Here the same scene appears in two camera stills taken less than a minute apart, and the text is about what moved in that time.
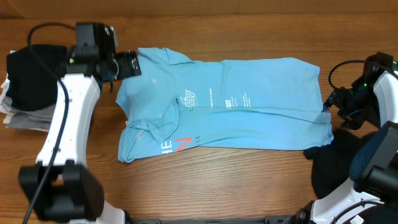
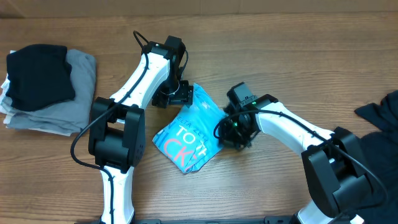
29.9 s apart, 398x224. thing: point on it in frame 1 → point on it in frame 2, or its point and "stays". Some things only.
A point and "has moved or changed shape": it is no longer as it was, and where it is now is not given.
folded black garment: [29, 86] stays
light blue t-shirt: [176, 103] has moved or changed shape
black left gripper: [128, 68] → [185, 94]
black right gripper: [360, 121] → [227, 137]
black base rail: [268, 219] stays
